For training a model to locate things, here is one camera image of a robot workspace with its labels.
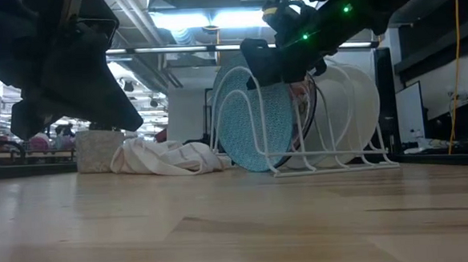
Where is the white striped cloth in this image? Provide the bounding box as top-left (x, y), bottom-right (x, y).
top-left (108, 132), bottom-right (232, 181)

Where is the beige speckled block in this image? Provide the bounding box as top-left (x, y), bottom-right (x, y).
top-left (75, 128), bottom-right (127, 175)

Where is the white ceramic plate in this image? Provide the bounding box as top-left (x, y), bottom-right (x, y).
top-left (337, 61), bottom-right (384, 164)
top-left (283, 75), bottom-right (344, 171)
top-left (321, 59), bottom-right (361, 168)

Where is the white board panel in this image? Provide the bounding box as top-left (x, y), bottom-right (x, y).
top-left (393, 80), bottom-right (426, 144)

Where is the blue patterned plate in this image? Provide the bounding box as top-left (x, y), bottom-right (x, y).
top-left (209, 50), bottom-right (298, 175)

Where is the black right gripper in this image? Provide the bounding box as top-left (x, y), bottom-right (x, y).
top-left (237, 0), bottom-right (357, 91)

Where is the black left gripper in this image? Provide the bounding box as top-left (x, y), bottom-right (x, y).
top-left (0, 0), bottom-right (145, 143)

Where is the floral dark rimmed plate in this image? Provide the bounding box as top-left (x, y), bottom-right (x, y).
top-left (276, 72), bottom-right (322, 169)

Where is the background work table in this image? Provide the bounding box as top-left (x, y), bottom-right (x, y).
top-left (0, 135), bottom-right (78, 167)

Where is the long ceiling light bar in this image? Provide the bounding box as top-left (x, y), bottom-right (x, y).
top-left (104, 34), bottom-right (380, 62)

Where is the white wire dish rack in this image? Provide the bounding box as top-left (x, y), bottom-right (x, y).
top-left (205, 57), bottom-right (401, 182)

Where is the bright ceiling light panel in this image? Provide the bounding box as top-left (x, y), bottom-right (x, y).
top-left (149, 5), bottom-right (269, 34)

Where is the yellow hanging cable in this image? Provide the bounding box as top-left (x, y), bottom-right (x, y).
top-left (440, 0), bottom-right (468, 156)

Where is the black tall panel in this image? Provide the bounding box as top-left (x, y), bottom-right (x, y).
top-left (373, 46), bottom-right (401, 156)

